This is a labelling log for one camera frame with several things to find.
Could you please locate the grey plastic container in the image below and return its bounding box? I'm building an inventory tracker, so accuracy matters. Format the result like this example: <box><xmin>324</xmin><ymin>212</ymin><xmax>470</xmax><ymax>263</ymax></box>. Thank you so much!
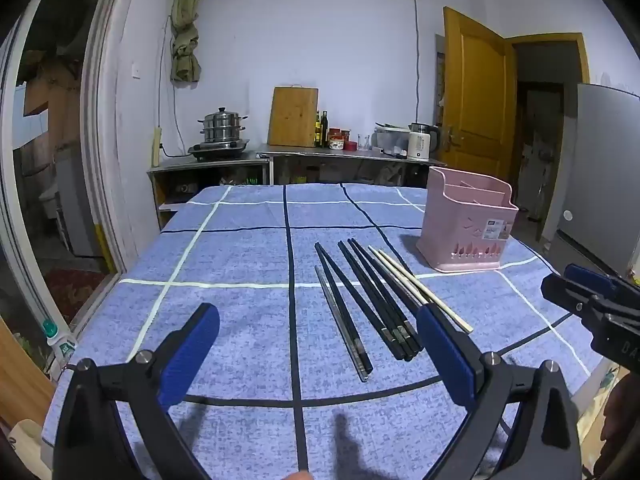
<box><xmin>375</xmin><ymin>122</ymin><xmax>412</xmax><ymax>156</ymax></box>

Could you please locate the steel steamer pot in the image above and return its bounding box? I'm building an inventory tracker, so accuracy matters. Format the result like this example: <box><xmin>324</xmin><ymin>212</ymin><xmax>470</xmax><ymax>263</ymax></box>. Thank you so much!
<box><xmin>198</xmin><ymin>107</ymin><xmax>249</xmax><ymax>145</ymax></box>

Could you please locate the yellow wooden door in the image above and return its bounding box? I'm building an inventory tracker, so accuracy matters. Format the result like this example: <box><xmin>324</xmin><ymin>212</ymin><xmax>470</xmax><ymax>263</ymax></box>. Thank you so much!
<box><xmin>442</xmin><ymin>6</ymin><xmax>518</xmax><ymax>198</ymax></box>

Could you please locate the green hanging cloth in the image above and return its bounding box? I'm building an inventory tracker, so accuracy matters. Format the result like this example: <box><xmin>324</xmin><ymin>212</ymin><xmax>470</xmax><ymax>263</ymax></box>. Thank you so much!
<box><xmin>170</xmin><ymin>0</ymin><xmax>203</xmax><ymax>83</ymax></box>

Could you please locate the white electric kettle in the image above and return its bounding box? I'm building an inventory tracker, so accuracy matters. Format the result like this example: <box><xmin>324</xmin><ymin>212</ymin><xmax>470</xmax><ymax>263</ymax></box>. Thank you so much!
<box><xmin>407</xmin><ymin>122</ymin><xmax>441</xmax><ymax>162</ymax></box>

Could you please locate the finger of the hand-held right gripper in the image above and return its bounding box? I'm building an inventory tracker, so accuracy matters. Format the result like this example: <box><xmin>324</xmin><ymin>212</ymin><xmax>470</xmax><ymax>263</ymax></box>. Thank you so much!
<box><xmin>565</xmin><ymin>264</ymin><xmax>640</xmax><ymax>298</ymax></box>
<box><xmin>541</xmin><ymin>274</ymin><xmax>640</xmax><ymax>323</ymax></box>

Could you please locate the red patterned rug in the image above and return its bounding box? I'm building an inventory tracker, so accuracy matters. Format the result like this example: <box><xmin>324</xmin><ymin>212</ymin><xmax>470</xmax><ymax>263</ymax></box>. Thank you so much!
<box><xmin>42</xmin><ymin>267</ymin><xmax>108</xmax><ymax>326</ymax></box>

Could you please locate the wooden chopstick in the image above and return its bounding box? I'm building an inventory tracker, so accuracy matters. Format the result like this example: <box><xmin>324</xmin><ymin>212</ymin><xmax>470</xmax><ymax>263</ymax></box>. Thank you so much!
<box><xmin>376</xmin><ymin>249</ymin><xmax>432</xmax><ymax>307</ymax></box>
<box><xmin>368</xmin><ymin>245</ymin><xmax>474</xmax><ymax>334</ymax></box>

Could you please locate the steel counter table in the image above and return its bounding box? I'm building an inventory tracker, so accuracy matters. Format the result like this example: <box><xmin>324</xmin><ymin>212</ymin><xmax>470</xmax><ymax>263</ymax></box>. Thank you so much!
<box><xmin>256</xmin><ymin>142</ymin><xmax>448</xmax><ymax>186</ymax></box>

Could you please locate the grey metal chopstick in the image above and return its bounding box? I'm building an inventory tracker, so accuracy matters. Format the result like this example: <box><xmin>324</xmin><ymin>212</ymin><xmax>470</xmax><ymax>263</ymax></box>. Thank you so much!
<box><xmin>314</xmin><ymin>265</ymin><xmax>368</xmax><ymax>382</ymax></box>

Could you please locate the black induction stove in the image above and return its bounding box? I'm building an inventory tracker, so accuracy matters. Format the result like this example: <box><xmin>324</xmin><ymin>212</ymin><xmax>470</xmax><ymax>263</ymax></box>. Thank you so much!
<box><xmin>188</xmin><ymin>139</ymin><xmax>250</xmax><ymax>161</ymax></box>

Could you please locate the green-capped bottle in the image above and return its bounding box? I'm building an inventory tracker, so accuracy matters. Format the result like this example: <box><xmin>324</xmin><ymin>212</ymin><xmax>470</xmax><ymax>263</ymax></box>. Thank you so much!
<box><xmin>42</xmin><ymin>320</ymin><xmax>78</xmax><ymax>376</ymax></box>

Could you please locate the person's right hand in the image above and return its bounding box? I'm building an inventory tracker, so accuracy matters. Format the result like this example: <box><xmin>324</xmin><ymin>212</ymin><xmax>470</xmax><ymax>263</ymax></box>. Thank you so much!
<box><xmin>592</xmin><ymin>372</ymin><xmax>640</xmax><ymax>480</ymax></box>

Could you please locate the air conditioner cable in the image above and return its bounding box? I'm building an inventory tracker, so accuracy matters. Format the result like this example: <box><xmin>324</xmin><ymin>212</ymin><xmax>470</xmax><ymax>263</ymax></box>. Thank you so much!
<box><xmin>412</xmin><ymin>0</ymin><xmax>423</xmax><ymax>128</ymax></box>

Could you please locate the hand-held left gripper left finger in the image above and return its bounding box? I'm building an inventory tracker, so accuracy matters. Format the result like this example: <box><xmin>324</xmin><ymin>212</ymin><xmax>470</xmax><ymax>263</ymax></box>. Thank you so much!
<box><xmin>52</xmin><ymin>302</ymin><xmax>221</xmax><ymax>480</ymax></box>

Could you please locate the blue checked tablecloth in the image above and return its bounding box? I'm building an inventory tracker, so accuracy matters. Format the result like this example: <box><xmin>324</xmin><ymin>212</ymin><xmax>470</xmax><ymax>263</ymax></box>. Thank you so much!
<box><xmin>42</xmin><ymin>183</ymin><xmax>608</xmax><ymax>480</ymax></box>

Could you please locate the white sliding door frame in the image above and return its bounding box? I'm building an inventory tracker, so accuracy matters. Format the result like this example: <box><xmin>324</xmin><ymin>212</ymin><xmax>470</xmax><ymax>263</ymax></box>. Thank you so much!
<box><xmin>80</xmin><ymin>0</ymin><xmax>166</xmax><ymax>276</ymax></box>

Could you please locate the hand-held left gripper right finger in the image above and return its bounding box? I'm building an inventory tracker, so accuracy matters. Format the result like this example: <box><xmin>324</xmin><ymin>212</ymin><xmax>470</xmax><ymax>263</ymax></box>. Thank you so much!
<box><xmin>416</xmin><ymin>304</ymin><xmax>583</xmax><ymax>480</ymax></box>

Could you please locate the yellow door frame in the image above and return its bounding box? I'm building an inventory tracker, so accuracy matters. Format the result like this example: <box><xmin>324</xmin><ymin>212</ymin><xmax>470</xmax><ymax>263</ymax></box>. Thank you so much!
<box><xmin>502</xmin><ymin>33</ymin><xmax>591</xmax><ymax>241</ymax></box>

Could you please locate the pink utensil basket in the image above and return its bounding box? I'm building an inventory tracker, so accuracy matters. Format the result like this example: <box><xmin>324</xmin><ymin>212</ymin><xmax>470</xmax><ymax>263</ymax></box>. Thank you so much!
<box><xmin>416</xmin><ymin>166</ymin><xmax>521</xmax><ymax>275</ymax></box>

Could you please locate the grey refrigerator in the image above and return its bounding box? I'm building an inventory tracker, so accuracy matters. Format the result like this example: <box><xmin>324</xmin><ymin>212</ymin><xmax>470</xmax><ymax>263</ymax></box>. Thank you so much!
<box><xmin>542</xmin><ymin>82</ymin><xmax>640</xmax><ymax>281</ymax></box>

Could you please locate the low steel shelf cabinet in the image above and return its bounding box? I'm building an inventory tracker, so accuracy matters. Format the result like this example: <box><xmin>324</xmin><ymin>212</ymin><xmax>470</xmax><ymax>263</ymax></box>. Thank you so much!
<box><xmin>147</xmin><ymin>157</ymin><xmax>271</xmax><ymax>231</ymax></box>

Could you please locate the black chopstick silver end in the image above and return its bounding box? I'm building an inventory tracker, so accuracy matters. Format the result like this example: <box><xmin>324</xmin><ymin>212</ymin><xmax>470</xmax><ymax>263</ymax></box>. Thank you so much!
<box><xmin>314</xmin><ymin>241</ymin><xmax>374</xmax><ymax>375</ymax></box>

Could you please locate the wooden cutting board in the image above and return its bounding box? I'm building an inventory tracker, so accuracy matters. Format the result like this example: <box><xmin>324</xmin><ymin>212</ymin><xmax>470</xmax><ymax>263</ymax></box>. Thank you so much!
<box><xmin>267</xmin><ymin>86</ymin><xmax>320</xmax><ymax>147</ymax></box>

